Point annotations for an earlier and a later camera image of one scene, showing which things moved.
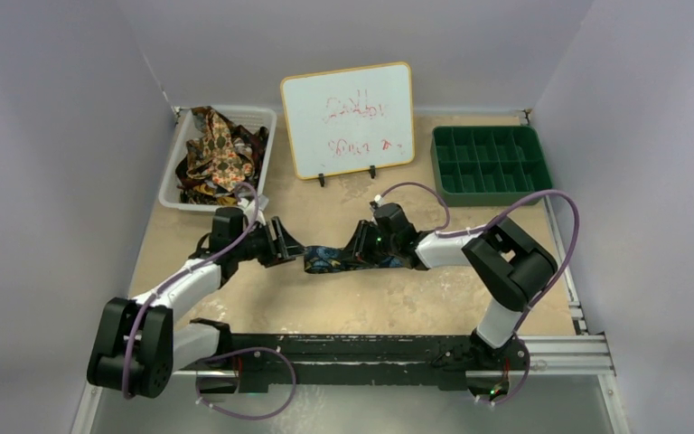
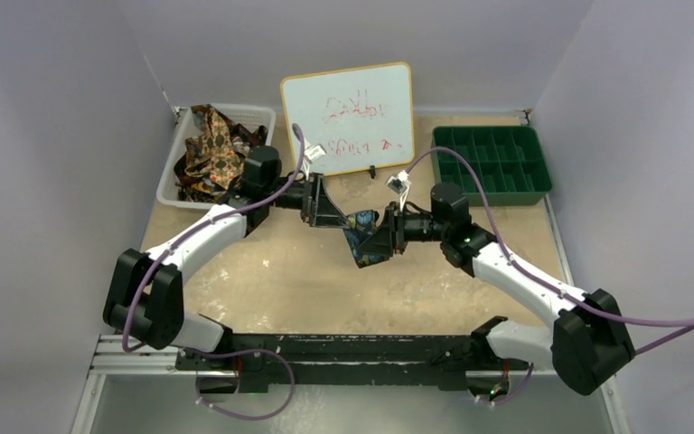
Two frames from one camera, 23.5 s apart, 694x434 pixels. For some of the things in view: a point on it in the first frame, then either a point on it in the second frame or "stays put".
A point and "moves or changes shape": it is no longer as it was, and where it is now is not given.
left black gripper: [285, 248] -> [319, 211]
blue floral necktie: [322, 259] moves or changes shape
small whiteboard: [349, 120] stays put
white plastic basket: [181, 133] stays put
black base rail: [360, 361] stays put
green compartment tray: [488, 165] stays put
